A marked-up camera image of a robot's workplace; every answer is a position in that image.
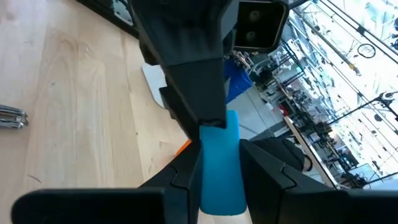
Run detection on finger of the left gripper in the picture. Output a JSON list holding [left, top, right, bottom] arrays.
[[159, 86, 202, 141], [129, 0, 241, 129]]

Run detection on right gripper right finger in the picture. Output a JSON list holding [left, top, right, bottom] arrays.
[[238, 138, 398, 224]]

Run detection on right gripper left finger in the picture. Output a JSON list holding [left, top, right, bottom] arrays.
[[11, 139, 203, 224]]

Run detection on blue wedge eraser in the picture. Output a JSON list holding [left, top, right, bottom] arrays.
[[198, 109, 248, 217]]

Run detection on pink-handled pliers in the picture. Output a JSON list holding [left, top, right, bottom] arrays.
[[0, 104, 29, 130]]

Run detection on orange plastic basket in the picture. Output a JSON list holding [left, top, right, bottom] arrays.
[[175, 139, 193, 157]]

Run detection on white plastic bin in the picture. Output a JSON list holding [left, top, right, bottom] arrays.
[[141, 63, 170, 109]]

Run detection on blue fabric object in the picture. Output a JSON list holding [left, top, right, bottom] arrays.
[[223, 58, 253, 105]]

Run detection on pale long plank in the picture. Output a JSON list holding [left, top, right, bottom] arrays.
[[283, 116, 340, 189]]

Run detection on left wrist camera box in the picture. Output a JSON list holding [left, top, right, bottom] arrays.
[[232, 0, 290, 54]]

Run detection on black metal frame rig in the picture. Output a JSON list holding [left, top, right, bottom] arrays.
[[329, 90, 398, 125]]

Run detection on black hanging cable ring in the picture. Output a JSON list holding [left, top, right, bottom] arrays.
[[356, 42, 376, 59]]

